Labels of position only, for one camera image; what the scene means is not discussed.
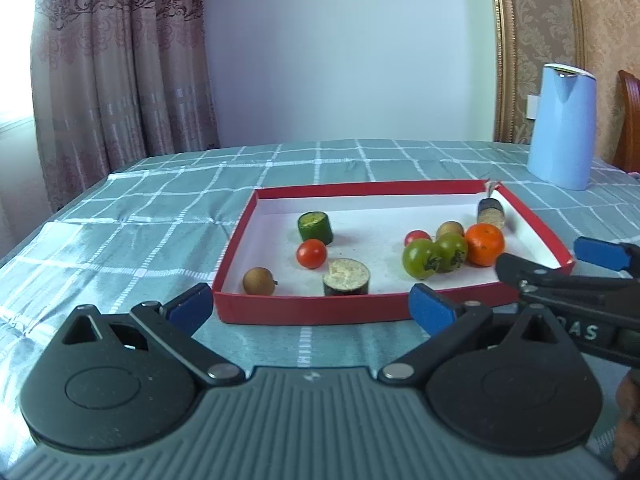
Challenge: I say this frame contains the orange mandarin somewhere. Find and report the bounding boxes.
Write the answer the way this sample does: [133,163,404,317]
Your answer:
[465,223,506,266]

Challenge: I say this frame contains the green tomato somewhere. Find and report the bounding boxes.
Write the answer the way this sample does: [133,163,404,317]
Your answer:
[436,232,468,273]
[402,238,442,281]

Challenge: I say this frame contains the brown longan fruit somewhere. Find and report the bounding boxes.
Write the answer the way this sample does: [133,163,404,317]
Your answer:
[436,221,464,240]
[242,266,278,296]

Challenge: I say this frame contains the red cherry tomato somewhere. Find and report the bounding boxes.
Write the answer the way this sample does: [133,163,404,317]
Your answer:
[296,238,328,270]
[404,230,432,246]

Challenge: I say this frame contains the large dark sugarcane piece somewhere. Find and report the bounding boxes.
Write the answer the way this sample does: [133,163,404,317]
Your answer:
[322,258,371,297]

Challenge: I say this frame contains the green cucumber piece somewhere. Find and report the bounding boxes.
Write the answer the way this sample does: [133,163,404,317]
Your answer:
[297,211,333,245]

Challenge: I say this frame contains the person right hand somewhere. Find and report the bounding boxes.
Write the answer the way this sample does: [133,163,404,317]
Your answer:
[612,368,640,478]

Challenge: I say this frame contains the wooden headboard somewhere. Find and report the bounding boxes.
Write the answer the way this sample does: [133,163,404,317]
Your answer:
[614,70,640,172]

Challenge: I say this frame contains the light blue electric kettle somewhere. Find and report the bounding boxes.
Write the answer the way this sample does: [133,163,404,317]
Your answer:
[527,63,597,191]

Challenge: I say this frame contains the green checked bed sheet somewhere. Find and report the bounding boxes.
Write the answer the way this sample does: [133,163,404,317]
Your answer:
[1,140,639,468]

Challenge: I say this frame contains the red cardboard box tray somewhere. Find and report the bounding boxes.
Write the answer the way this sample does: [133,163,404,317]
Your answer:
[213,180,574,325]

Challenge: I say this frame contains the pink patterned curtain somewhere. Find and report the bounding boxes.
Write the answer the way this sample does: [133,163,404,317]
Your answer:
[32,0,219,209]

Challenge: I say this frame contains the white wall switch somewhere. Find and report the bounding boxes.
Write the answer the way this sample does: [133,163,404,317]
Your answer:
[526,94,539,120]

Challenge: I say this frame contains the gold wall frame moulding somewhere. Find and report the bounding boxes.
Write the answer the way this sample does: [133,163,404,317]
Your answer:
[492,0,586,144]

